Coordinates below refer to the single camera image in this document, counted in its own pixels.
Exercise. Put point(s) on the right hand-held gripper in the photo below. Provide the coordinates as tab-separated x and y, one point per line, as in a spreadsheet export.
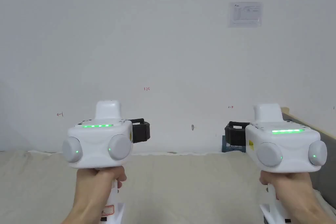
286	153

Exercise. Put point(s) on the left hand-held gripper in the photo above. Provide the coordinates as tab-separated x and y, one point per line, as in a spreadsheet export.
97	142

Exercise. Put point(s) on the person's left forearm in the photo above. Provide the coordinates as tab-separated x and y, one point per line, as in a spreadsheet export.
84	214

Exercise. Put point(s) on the person's right forearm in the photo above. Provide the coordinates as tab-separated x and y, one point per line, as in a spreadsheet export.
311	212

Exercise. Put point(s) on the person's right hand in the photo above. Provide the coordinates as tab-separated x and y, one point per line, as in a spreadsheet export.
290	190

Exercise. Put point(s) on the person's left hand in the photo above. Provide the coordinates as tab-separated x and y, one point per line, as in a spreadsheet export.
97	187

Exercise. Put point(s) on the grey padded headboard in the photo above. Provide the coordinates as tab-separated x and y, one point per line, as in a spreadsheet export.
315	140

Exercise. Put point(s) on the dark blue box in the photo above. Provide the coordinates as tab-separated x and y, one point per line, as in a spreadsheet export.
231	147

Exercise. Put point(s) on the bed with beige sheet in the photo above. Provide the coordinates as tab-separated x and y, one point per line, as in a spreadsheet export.
183	187

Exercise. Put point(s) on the white paper notice sheet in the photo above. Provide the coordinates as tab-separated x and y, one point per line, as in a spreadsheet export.
244	14

